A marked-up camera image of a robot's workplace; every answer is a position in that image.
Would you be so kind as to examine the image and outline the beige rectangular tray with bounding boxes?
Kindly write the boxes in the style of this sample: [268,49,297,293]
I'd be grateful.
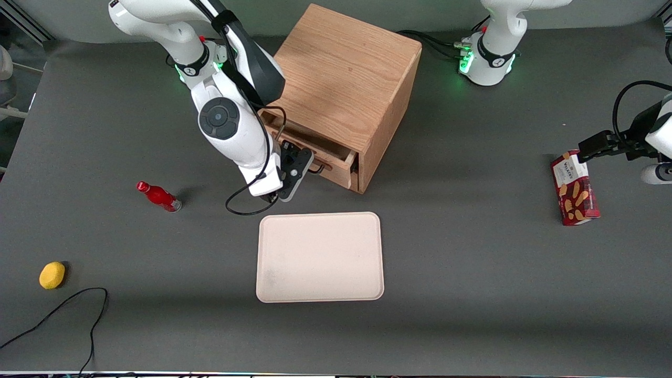
[256,212,385,303]

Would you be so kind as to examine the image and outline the white stand object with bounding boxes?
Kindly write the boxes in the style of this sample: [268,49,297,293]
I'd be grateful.
[0,45,45,119]

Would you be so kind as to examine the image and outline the thin black table cable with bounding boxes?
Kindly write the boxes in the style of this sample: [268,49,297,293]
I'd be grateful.
[0,287,109,376]

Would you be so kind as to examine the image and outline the red shortbread cookie box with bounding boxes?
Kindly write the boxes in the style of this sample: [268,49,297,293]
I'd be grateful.
[550,150,601,226]

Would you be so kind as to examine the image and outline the red plastic bottle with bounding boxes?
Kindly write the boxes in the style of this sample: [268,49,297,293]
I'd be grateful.
[136,181,183,213]

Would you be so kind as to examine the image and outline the black left base cables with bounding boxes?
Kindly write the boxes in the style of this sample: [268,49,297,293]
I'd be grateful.
[396,29,470,61]

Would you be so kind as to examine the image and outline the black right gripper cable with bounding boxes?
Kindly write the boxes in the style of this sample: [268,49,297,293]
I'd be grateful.
[260,105,288,142]

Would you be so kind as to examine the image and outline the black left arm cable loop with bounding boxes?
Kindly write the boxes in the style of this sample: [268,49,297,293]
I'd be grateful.
[613,80,672,148]

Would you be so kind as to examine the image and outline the yellow lemon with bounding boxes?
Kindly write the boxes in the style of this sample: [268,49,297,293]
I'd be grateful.
[39,261,66,290]

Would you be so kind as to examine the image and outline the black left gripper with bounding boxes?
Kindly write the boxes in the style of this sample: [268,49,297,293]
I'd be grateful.
[579,101,663,163]

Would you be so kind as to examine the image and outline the oak wooden drawer cabinet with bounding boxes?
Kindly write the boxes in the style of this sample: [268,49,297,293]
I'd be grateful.
[260,3,423,195]

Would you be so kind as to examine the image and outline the black right camera cable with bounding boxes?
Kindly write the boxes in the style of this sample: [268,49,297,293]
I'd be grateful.
[226,105,279,216]

